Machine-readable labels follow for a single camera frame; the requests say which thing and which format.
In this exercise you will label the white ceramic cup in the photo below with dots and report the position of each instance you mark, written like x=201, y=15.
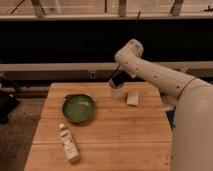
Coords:
x=116, y=92

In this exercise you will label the white wall outlet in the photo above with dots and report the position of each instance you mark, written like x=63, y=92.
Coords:
x=92, y=74

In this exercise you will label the white plastic bottle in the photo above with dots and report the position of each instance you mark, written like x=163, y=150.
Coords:
x=69, y=144

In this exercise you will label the black object at left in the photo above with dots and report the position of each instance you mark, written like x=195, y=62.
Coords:
x=8, y=101

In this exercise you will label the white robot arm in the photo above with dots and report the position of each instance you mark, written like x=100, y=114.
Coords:
x=192, y=135

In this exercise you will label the white rectangular block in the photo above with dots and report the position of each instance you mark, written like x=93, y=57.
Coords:
x=133, y=98

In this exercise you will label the green bowl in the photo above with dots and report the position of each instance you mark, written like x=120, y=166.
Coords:
x=78, y=108

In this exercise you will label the black eraser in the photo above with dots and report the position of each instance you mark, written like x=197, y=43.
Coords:
x=119, y=78

